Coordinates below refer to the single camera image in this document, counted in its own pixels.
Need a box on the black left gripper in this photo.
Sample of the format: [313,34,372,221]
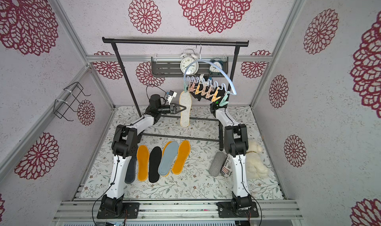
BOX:
[158,103,187,115]

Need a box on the light blue clip hanger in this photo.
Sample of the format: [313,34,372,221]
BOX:
[183,53,237,108]

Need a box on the white dotted foam insole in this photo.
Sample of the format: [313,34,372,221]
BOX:
[148,146,162,183]

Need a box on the orange yellow insole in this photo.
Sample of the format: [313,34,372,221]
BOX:
[137,145,149,181]

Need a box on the dark grey felt insole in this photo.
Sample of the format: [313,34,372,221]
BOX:
[125,156,137,184]

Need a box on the yellow-edged grey felt insole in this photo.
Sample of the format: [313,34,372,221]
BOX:
[162,141,172,177]

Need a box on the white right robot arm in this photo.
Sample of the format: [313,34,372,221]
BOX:
[188,82,262,218]

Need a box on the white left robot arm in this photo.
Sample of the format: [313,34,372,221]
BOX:
[97,94,191,219]

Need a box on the small green alarm clock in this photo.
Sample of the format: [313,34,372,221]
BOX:
[209,59,223,75]

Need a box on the white twin-bell alarm clock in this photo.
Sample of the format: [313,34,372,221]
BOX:
[180,49,199,75]

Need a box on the grey felt roll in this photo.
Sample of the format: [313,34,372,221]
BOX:
[209,151,226,177]

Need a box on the black metal clothes rack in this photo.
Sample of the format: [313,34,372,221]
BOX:
[102,37,249,156]

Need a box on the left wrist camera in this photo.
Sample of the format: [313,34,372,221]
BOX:
[167,90,177,104]

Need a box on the black wire wall basket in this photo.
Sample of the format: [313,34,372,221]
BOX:
[53,81,91,122]

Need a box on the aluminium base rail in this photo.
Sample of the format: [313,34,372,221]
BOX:
[52,200,304,226]

